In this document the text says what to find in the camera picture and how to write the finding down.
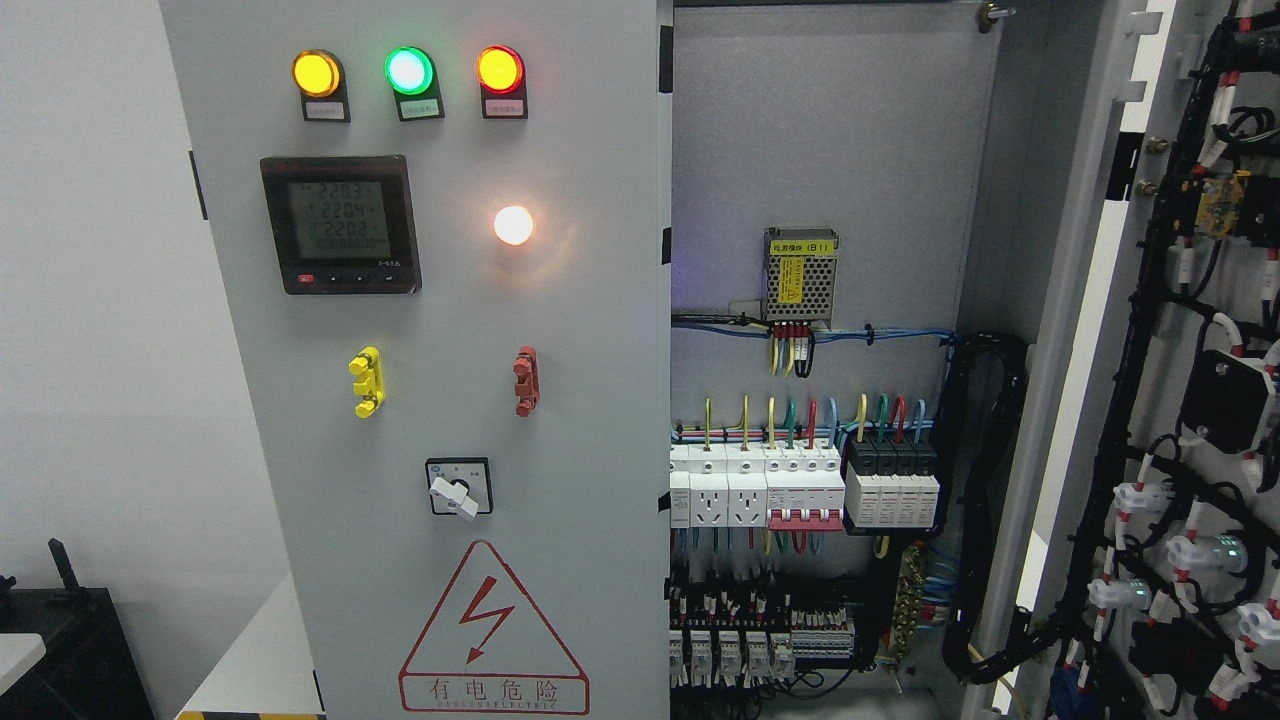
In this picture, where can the grey cabinet door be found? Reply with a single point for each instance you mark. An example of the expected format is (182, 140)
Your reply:
(1135, 574)
(583, 146)

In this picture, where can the white glowing indicator lamp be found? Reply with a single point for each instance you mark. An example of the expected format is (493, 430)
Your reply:
(513, 225)

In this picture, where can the metal mesh power supply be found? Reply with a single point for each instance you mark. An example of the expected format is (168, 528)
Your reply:
(800, 274)

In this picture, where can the white socket breaker row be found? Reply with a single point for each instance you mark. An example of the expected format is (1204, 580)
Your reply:
(757, 486)

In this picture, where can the black white surge protector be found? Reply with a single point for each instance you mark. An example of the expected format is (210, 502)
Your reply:
(890, 485)

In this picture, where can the relay terminal row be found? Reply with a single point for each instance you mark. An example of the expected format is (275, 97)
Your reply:
(728, 634)

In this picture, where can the red indicator lamp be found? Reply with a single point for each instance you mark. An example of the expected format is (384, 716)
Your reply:
(500, 70)

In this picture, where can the black digital power meter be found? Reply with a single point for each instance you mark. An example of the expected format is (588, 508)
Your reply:
(342, 224)

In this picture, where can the red triangle warning sticker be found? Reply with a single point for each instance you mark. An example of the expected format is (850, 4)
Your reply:
(488, 649)

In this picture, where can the brass ground bar right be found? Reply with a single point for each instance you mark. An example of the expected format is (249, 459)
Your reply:
(905, 615)

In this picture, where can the green indicator lamp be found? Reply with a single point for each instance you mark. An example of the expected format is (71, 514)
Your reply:
(409, 70)

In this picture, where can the yellow indicator lamp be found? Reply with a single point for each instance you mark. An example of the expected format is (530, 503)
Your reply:
(317, 73)

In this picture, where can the black equipment box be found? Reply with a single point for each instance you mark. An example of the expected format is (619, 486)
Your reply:
(87, 671)

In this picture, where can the red terminal post block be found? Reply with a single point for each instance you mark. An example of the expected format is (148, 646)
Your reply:
(527, 389)

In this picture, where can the yellow terminal post block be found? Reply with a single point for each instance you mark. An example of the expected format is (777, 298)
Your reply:
(368, 384)

